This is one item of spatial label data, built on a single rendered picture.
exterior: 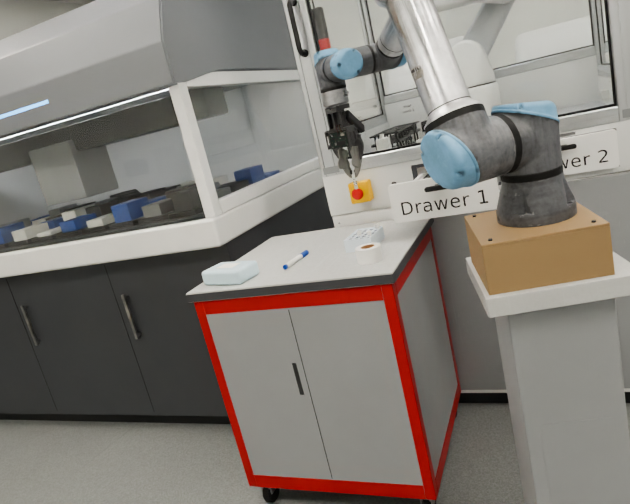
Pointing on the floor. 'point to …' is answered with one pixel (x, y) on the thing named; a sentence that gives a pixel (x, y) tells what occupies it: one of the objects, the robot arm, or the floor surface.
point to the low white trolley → (337, 364)
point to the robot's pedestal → (567, 385)
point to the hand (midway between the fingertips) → (353, 172)
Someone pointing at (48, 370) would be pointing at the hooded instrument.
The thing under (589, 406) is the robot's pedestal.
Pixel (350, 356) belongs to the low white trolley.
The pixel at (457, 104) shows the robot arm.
